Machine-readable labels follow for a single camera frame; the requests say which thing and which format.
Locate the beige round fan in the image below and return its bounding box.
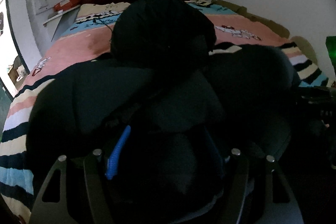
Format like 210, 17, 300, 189
290, 36, 318, 65

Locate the pink Hello Kitty blanket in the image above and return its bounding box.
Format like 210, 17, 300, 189
1, 0, 335, 223

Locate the white wall shelf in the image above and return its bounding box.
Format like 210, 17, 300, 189
43, 5, 80, 27

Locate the orange box on shelf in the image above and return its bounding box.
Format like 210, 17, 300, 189
53, 0, 80, 12

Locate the olive green cloth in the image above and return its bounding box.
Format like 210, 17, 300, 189
211, 0, 290, 39

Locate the black hooded jacket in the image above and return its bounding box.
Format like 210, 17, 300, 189
26, 0, 299, 223

